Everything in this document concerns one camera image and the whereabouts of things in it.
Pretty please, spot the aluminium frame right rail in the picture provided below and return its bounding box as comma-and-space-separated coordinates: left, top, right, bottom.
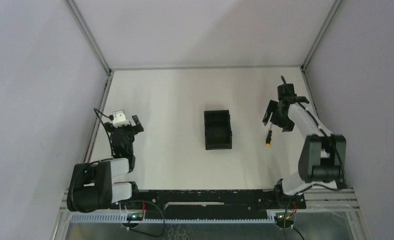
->
300, 66, 370, 240

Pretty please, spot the aluminium frame rail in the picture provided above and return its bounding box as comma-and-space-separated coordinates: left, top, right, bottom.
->
51, 71, 114, 240
59, 188, 361, 223
111, 64, 302, 72
300, 66, 370, 240

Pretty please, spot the yellow black screwdriver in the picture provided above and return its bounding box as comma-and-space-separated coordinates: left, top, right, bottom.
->
265, 122, 273, 146

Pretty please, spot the right controller board with wires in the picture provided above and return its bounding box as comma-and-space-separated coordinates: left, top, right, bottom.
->
274, 201, 305, 240

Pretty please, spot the left controller board with wires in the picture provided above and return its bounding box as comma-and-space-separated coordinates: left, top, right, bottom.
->
120, 199, 166, 238

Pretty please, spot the aluminium frame back rail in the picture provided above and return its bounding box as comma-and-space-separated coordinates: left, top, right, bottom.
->
111, 64, 302, 72

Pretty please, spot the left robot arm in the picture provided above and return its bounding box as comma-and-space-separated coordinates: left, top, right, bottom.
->
66, 111, 144, 213

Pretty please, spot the aluminium frame left rail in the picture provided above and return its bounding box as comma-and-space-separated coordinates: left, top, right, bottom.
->
51, 71, 114, 240

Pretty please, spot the black plastic bin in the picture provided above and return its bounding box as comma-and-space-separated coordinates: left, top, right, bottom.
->
204, 109, 232, 151

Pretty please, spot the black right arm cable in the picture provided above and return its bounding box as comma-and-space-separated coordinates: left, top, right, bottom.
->
281, 76, 347, 192

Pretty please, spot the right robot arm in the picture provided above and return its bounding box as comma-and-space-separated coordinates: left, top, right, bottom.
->
262, 82, 347, 208

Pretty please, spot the aluminium frame front rail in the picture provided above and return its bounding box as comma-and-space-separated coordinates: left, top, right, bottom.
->
59, 188, 361, 223

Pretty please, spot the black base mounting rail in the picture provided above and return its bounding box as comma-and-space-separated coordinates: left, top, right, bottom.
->
128, 189, 307, 221

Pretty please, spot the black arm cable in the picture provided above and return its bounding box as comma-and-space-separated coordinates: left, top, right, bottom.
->
93, 107, 115, 157
281, 76, 347, 192

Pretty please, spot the controller board with wires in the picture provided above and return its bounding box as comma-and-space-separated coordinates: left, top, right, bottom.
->
120, 199, 166, 238
274, 201, 305, 240

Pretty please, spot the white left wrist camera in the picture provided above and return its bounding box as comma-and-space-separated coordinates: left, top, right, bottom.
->
112, 110, 130, 128

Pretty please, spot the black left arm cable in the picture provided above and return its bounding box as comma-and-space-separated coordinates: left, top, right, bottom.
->
93, 107, 115, 157

